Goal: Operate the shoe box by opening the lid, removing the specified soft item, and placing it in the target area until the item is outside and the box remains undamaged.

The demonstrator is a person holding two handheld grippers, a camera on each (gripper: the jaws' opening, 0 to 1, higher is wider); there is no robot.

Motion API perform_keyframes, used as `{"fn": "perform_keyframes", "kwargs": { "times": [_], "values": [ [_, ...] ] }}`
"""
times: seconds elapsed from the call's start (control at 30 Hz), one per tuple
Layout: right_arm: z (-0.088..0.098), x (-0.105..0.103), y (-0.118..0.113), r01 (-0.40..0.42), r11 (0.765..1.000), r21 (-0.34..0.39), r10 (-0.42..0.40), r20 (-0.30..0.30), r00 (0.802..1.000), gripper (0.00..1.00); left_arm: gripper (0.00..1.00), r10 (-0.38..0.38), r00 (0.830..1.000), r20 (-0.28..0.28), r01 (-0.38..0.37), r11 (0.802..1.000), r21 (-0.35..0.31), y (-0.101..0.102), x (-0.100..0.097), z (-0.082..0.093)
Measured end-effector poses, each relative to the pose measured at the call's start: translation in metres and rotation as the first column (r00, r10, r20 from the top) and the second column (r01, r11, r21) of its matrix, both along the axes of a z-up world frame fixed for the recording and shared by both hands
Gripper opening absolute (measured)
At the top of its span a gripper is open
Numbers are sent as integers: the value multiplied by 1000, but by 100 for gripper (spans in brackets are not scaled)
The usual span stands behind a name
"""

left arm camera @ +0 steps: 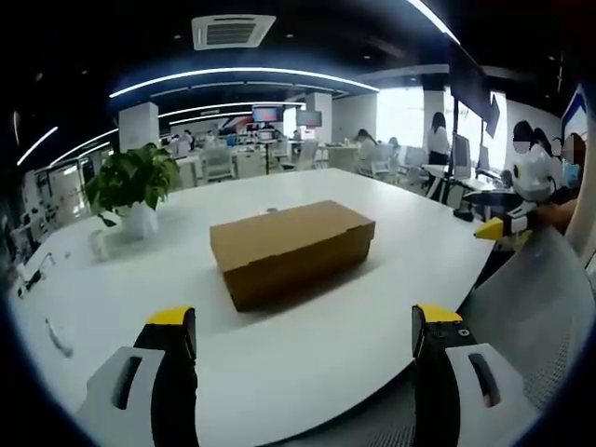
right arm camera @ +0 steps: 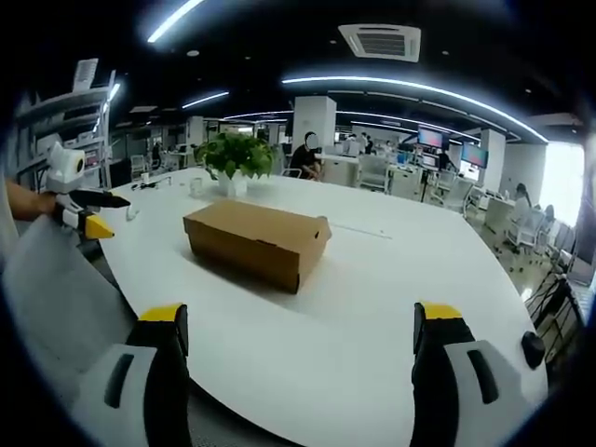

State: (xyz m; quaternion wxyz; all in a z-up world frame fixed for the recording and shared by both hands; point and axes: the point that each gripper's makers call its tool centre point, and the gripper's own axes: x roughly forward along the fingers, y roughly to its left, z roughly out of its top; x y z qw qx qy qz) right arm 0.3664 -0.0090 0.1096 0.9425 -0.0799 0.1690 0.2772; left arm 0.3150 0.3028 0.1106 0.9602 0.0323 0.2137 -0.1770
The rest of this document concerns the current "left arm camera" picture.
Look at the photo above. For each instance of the red screen monitor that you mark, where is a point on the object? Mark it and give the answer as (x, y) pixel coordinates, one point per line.
(309, 118)
(267, 114)

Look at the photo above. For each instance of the green leafy plant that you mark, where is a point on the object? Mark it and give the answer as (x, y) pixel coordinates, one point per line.
(135, 179)

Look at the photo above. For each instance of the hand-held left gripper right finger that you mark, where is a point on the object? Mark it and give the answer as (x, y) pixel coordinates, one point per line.
(437, 396)

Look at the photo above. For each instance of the white plant pot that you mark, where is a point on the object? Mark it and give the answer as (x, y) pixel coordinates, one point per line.
(138, 221)

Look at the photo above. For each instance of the curved ceiling light strip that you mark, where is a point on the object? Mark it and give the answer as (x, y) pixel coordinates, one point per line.
(242, 77)

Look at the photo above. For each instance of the black hanging screen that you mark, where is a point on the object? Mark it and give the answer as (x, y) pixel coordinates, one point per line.
(475, 88)

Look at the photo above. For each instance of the ceiling air conditioner vent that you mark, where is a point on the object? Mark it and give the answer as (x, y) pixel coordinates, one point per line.
(233, 31)

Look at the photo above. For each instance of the white office chair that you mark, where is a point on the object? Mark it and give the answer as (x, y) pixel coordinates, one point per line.
(308, 154)
(219, 164)

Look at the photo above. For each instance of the desktop computer monitor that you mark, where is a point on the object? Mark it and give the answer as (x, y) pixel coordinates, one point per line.
(462, 157)

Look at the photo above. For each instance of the small clear strip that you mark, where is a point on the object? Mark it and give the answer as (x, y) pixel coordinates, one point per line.
(59, 337)

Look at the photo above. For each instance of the brown cardboard shoe box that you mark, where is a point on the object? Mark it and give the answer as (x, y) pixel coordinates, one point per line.
(288, 242)

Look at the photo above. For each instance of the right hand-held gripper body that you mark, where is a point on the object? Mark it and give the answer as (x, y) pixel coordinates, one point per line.
(535, 179)

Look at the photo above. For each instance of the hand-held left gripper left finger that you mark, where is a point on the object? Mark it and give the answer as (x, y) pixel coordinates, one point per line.
(163, 396)

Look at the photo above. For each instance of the small black device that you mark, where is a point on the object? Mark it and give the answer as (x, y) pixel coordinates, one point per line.
(463, 215)

